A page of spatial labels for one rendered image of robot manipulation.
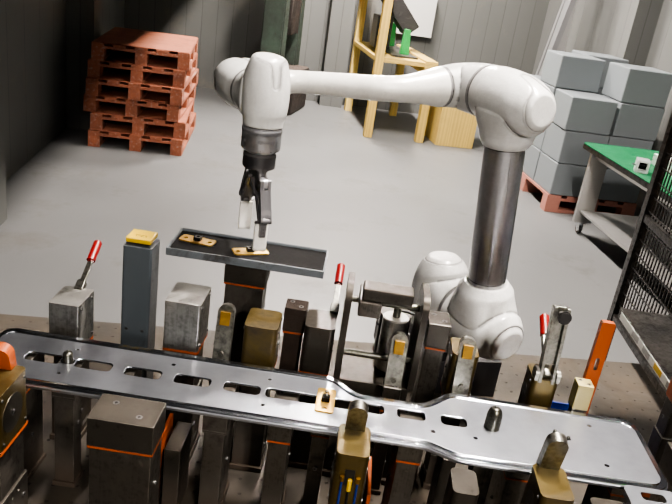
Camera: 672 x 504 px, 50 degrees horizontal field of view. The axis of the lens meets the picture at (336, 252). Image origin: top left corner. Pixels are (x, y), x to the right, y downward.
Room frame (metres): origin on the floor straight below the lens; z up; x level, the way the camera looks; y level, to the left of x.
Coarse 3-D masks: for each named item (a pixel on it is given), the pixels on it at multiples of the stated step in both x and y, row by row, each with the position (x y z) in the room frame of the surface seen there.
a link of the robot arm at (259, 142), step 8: (248, 128) 1.54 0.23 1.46; (248, 136) 1.54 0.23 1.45; (256, 136) 1.53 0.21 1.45; (264, 136) 1.53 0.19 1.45; (272, 136) 1.54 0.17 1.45; (280, 136) 1.56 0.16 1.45; (240, 144) 1.57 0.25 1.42; (248, 144) 1.54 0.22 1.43; (256, 144) 1.53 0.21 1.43; (264, 144) 1.54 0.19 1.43; (272, 144) 1.54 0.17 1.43; (280, 144) 1.57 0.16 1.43; (256, 152) 1.53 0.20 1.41; (264, 152) 1.54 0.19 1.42; (272, 152) 1.54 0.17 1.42
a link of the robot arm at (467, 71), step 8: (448, 64) 1.85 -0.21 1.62; (456, 64) 1.84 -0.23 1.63; (464, 64) 1.84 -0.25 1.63; (472, 64) 1.82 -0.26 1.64; (480, 64) 1.81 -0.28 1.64; (488, 64) 1.80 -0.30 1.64; (456, 72) 1.80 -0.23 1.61; (464, 72) 1.80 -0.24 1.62; (472, 72) 1.79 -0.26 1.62; (456, 80) 1.79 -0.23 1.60; (464, 80) 1.79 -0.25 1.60; (456, 88) 1.79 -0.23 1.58; (464, 88) 1.78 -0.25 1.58; (456, 96) 1.79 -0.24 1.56; (464, 96) 1.78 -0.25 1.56; (448, 104) 1.80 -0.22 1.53; (456, 104) 1.81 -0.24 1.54; (464, 104) 1.78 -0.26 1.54
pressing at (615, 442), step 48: (0, 336) 1.31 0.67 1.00; (48, 336) 1.33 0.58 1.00; (48, 384) 1.16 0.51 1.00; (96, 384) 1.18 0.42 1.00; (144, 384) 1.21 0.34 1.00; (240, 384) 1.26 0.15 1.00; (288, 384) 1.28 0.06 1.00; (336, 384) 1.31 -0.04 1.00; (336, 432) 1.15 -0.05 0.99; (384, 432) 1.17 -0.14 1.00; (480, 432) 1.21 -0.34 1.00; (528, 432) 1.24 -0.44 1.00; (576, 432) 1.26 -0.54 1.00; (624, 432) 1.29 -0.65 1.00; (576, 480) 1.12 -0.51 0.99; (624, 480) 1.13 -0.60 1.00
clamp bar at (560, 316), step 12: (552, 312) 1.40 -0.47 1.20; (564, 312) 1.37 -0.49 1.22; (552, 324) 1.38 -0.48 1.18; (564, 324) 1.36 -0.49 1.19; (552, 336) 1.39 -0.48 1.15; (564, 336) 1.38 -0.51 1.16; (552, 348) 1.39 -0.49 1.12; (540, 360) 1.39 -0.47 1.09; (552, 360) 1.38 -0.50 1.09; (540, 372) 1.37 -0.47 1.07; (552, 372) 1.37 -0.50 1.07; (552, 384) 1.36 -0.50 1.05
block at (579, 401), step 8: (576, 384) 1.36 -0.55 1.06; (584, 384) 1.35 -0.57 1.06; (592, 384) 1.36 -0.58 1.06; (576, 392) 1.35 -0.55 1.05; (584, 392) 1.34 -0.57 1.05; (592, 392) 1.34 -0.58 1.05; (568, 400) 1.38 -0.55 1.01; (576, 400) 1.34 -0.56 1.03; (584, 400) 1.34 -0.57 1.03; (568, 408) 1.37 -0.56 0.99; (576, 408) 1.34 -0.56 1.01; (584, 408) 1.34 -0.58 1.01
